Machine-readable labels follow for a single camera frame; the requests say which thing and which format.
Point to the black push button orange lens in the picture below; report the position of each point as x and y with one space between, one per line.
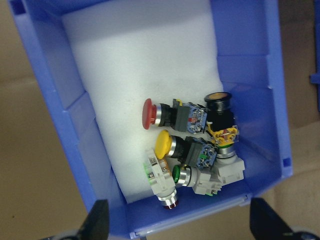
220 102

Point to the white foam pad under buttons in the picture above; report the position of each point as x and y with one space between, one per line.
140 62

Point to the red lens button white block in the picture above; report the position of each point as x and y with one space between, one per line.
160 175

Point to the red mushroom push button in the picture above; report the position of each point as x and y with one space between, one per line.
150 113

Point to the yellow mushroom push button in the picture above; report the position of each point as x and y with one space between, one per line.
163 143

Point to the blue bin with push buttons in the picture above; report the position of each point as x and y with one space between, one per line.
50 75

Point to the green push button grey block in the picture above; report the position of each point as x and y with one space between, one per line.
200 178

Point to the blue bin with batteries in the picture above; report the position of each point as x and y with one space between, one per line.
315 85

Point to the metal bezel button grey block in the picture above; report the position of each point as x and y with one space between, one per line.
230 167

